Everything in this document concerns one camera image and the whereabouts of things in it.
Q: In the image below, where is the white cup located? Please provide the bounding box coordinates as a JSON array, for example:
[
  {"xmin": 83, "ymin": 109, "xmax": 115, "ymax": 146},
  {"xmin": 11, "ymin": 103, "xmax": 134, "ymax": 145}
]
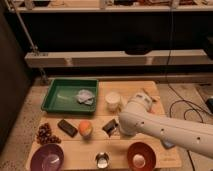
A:
[{"xmin": 105, "ymin": 92, "xmax": 121, "ymax": 112}]

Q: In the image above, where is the small metal cup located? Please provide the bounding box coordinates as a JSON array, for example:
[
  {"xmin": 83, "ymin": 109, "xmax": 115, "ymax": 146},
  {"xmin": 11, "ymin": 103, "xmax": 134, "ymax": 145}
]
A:
[{"xmin": 95, "ymin": 152, "xmax": 109, "ymax": 169}]

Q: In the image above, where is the dark rectangular block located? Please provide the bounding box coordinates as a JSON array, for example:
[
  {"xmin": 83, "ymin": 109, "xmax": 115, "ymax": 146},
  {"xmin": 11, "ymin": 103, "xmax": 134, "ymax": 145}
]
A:
[{"xmin": 58, "ymin": 119, "xmax": 78, "ymax": 137}]

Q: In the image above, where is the purple bowl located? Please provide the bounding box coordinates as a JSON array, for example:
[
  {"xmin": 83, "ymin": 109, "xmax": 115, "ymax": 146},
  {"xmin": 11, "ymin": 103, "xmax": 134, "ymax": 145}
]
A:
[{"xmin": 30, "ymin": 144, "xmax": 64, "ymax": 171}]

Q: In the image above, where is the white shelf beam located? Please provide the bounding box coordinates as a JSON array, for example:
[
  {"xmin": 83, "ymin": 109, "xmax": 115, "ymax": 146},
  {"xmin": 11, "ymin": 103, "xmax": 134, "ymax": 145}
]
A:
[{"xmin": 25, "ymin": 49, "xmax": 213, "ymax": 68}]

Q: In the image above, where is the bunch of dark grapes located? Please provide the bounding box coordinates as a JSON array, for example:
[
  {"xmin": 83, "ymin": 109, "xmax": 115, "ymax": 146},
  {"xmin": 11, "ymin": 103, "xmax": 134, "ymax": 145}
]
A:
[{"xmin": 36, "ymin": 123, "xmax": 61, "ymax": 145}]

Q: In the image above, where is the green plastic tray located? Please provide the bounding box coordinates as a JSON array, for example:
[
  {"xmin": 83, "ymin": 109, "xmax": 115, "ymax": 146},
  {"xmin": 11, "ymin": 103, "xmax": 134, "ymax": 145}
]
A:
[{"xmin": 41, "ymin": 78, "xmax": 98, "ymax": 115}]

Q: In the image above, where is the orange yellow fruit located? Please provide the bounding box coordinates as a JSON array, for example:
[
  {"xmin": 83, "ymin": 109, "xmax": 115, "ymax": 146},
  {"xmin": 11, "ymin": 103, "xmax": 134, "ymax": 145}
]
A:
[{"xmin": 78, "ymin": 120, "xmax": 93, "ymax": 138}]

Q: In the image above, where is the metal tripod pole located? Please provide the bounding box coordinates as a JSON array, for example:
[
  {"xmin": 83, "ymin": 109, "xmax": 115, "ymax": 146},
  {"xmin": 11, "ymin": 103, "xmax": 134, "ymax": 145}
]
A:
[{"xmin": 10, "ymin": 0, "xmax": 49, "ymax": 85}]

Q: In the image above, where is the black cable on floor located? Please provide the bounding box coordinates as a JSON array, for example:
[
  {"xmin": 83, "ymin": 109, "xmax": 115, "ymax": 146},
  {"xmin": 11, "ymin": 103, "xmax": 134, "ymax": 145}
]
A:
[{"xmin": 165, "ymin": 6, "xmax": 213, "ymax": 126}]

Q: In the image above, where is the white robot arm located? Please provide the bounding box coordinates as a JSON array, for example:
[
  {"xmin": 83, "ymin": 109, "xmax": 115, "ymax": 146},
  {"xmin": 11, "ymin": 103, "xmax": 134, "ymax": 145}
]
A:
[{"xmin": 102, "ymin": 92, "xmax": 213, "ymax": 158}]

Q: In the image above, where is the red bowl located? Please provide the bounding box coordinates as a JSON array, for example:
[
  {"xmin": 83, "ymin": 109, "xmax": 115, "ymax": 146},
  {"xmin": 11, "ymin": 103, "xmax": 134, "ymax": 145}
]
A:
[{"xmin": 127, "ymin": 142, "xmax": 156, "ymax": 171}]

